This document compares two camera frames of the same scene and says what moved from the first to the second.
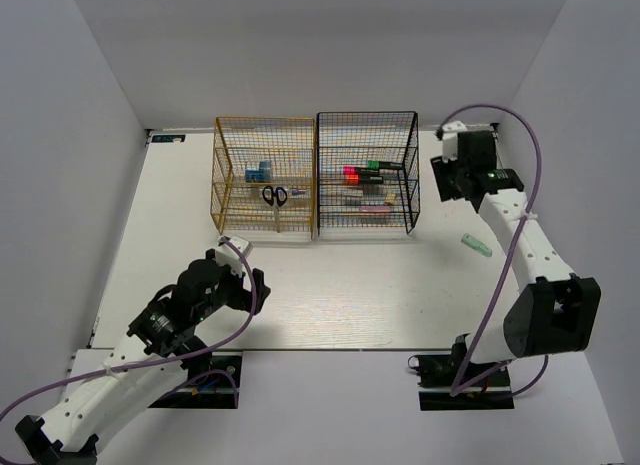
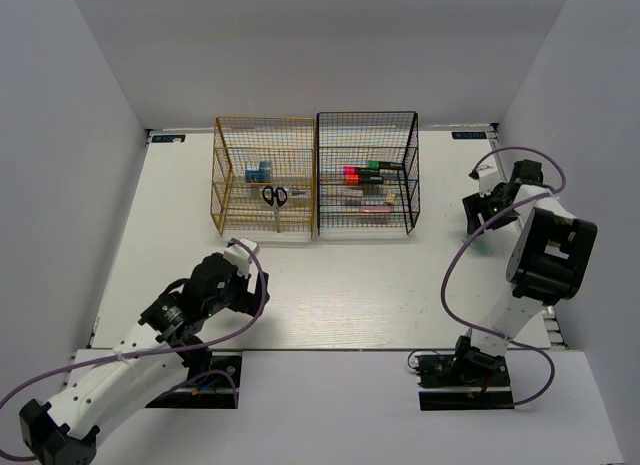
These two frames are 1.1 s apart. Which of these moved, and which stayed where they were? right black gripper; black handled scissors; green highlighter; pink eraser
Moved: right black gripper
Stayed: pink eraser; green highlighter; black handled scissors
